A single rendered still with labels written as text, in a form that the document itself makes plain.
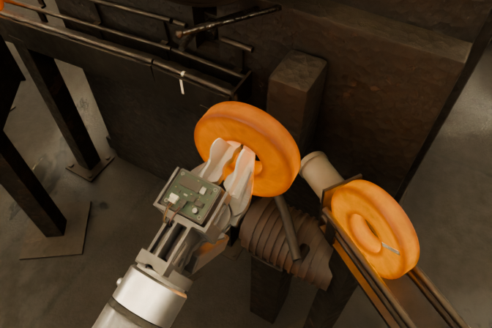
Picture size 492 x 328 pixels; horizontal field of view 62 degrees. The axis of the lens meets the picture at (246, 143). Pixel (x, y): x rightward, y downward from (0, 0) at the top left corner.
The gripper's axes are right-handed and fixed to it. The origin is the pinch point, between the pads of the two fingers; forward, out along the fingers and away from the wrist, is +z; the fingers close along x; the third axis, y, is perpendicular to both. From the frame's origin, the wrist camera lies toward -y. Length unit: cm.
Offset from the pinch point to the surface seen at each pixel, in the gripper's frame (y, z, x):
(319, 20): -5.1, 27.6, 1.5
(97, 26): -23, 20, 55
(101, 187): -86, -8, 68
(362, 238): -17.1, -0.5, -19.3
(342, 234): -16.4, -1.5, -16.3
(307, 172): -18.6, 6.4, -6.4
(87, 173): -86, -7, 76
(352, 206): -11.4, 1.8, -16.0
